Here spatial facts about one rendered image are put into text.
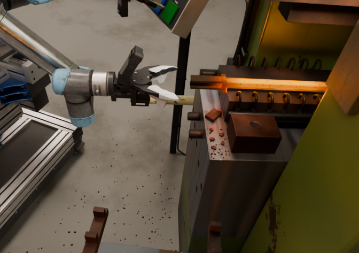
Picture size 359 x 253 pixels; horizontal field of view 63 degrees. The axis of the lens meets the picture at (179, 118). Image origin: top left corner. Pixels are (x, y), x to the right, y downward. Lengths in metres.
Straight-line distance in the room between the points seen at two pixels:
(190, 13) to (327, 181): 0.80
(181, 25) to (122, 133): 1.09
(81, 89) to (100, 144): 1.20
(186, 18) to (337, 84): 0.73
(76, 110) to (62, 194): 0.98
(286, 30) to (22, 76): 1.08
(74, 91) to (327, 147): 0.64
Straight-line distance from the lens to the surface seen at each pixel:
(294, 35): 1.07
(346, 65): 0.58
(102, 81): 0.84
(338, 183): 0.63
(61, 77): 0.87
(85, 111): 0.92
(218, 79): 0.86
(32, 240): 1.74
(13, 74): 1.48
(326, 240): 0.68
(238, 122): 0.78
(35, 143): 1.84
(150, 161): 1.91
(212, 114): 0.87
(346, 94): 0.57
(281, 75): 0.99
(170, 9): 1.22
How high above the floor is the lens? 1.50
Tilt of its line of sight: 43 degrees down
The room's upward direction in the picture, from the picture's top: 6 degrees clockwise
